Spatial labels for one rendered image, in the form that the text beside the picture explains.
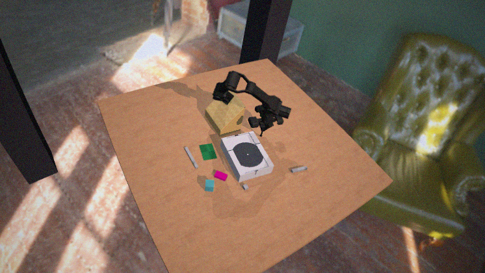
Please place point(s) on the magenta rectangular block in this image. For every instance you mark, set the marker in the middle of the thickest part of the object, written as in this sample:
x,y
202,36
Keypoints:
x,y
220,175

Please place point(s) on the teal block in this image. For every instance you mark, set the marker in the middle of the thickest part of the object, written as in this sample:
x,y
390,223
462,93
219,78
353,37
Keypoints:
x,y
209,185

